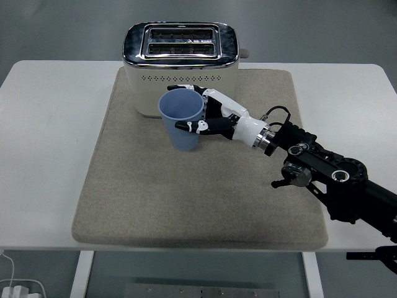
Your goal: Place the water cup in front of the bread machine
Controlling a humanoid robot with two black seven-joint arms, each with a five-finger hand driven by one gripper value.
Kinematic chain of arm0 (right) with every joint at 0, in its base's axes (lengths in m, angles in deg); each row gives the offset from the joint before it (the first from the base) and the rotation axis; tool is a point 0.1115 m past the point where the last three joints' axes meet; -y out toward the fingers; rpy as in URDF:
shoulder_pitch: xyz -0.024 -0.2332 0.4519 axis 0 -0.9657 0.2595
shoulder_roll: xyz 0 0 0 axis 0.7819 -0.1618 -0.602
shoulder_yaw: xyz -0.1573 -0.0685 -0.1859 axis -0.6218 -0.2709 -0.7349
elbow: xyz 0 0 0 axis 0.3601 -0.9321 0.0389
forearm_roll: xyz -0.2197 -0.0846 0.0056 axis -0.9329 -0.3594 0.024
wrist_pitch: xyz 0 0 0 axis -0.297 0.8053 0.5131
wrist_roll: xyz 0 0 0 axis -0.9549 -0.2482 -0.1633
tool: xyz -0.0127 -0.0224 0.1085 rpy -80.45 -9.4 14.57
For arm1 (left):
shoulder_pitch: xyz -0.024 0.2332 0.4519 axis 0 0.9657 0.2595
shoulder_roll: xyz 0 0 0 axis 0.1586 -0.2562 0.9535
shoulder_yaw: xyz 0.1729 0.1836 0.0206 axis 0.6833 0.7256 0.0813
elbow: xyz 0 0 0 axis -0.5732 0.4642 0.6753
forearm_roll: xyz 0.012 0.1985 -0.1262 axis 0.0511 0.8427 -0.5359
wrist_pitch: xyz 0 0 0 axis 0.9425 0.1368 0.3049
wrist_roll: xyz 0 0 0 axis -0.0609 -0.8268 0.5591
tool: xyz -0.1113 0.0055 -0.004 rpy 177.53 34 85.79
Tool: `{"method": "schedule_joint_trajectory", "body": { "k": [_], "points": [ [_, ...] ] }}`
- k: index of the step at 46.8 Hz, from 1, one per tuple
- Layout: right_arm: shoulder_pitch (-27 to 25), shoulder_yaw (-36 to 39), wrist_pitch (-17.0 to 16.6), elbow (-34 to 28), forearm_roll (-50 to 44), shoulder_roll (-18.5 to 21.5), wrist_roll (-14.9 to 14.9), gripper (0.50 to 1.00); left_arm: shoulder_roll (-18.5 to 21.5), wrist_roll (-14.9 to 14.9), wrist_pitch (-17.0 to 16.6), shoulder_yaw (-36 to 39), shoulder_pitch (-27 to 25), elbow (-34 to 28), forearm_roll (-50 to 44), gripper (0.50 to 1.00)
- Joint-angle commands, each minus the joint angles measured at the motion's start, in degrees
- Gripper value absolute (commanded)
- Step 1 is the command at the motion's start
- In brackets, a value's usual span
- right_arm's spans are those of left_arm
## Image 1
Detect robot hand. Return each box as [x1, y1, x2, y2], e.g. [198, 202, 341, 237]
[167, 83, 269, 147]

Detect blue plastic cup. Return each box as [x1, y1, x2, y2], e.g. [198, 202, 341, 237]
[158, 88, 205, 152]

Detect white table leg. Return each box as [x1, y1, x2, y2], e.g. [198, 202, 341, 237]
[69, 250, 95, 298]
[302, 251, 325, 298]

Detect white power adapter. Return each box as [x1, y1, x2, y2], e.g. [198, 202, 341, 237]
[1, 284, 31, 298]

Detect white two-slot toaster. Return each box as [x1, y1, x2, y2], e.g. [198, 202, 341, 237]
[122, 21, 250, 119]

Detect black table control panel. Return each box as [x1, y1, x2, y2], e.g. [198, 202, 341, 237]
[346, 252, 378, 261]

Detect beige fabric mat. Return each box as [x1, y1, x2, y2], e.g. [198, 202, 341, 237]
[71, 68, 329, 251]

